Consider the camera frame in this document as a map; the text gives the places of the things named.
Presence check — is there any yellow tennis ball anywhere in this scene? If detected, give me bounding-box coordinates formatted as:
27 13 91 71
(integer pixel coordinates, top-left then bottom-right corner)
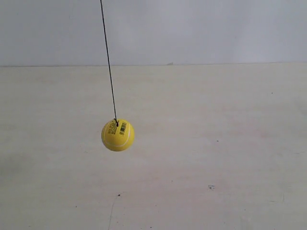
101 119 135 152

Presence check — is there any thin black hanging string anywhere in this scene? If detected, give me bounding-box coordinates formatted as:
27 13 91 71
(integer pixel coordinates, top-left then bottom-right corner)
99 0 119 127

